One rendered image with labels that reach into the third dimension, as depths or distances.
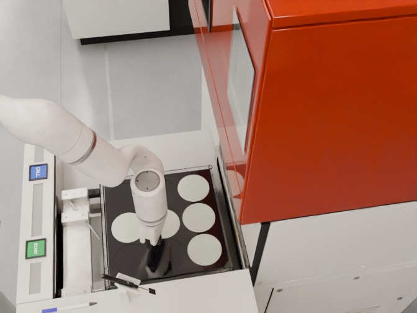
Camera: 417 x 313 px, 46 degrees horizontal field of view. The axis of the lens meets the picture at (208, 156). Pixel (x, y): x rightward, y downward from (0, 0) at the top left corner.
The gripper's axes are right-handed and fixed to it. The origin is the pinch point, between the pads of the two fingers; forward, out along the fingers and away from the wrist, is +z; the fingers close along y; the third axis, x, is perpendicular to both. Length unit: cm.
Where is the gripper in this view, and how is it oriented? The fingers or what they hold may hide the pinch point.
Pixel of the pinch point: (156, 238)
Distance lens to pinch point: 148.8
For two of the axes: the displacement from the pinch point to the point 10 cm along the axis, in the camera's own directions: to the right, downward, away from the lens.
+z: -0.2, 5.8, 8.1
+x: 9.6, 2.4, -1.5
